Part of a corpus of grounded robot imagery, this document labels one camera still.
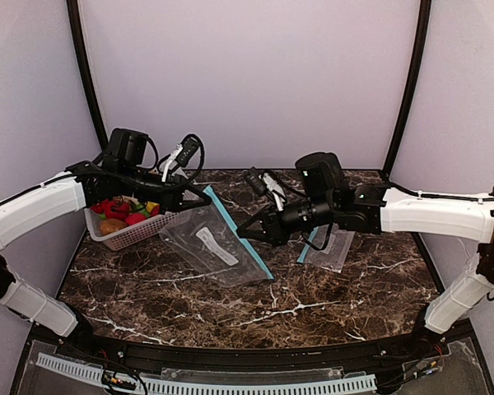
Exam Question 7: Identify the clear zip bag blue zipper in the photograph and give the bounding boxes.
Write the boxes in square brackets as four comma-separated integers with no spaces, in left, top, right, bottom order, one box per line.
[160,185,273,288]

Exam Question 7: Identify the red toy bell pepper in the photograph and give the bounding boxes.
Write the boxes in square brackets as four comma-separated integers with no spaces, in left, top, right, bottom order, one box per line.
[124,212,147,226]

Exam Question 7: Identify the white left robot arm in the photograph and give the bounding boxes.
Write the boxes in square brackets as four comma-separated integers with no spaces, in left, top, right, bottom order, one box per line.
[0,161,210,338]

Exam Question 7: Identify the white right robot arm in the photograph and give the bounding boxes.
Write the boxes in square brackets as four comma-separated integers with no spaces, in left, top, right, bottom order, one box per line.
[238,184,494,334]

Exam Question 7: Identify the white plastic mesh basket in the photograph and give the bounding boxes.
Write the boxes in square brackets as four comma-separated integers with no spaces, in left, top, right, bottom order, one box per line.
[84,193,181,251]

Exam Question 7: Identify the red toy tomato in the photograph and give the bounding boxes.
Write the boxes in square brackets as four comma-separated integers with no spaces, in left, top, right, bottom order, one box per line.
[102,199,131,221]

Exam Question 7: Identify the brown toy potato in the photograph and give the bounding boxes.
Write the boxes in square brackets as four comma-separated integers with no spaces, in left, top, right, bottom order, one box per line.
[99,218,128,236]

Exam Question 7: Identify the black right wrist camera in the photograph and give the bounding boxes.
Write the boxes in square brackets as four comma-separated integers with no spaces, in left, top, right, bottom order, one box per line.
[295,151,349,198]

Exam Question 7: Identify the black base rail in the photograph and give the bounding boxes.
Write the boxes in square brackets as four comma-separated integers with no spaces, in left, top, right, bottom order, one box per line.
[21,319,473,374]

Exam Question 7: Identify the white slotted cable duct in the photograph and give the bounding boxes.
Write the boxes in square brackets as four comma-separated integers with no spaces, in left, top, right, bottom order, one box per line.
[35,353,377,395]

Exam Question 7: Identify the black frame post left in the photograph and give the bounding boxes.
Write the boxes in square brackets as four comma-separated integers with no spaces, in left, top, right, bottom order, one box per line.
[66,0,108,150]

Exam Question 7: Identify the black frame post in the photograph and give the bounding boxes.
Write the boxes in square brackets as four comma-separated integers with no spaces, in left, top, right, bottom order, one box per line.
[66,0,108,150]
[381,0,432,179]

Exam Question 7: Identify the black frame post right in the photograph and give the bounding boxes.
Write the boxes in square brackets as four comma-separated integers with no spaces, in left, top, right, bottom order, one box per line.
[381,0,432,179]

